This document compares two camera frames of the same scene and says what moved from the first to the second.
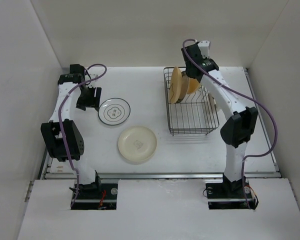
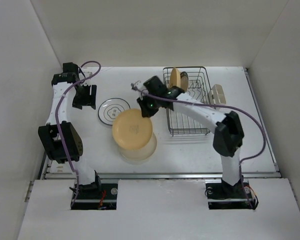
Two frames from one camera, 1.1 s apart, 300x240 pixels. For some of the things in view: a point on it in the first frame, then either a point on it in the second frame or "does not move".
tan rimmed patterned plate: x=194 y=85 to x=131 y=129
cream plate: x=136 y=144 does not move
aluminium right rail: x=273 y=155 does not move
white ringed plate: x=114 y=111 does not move
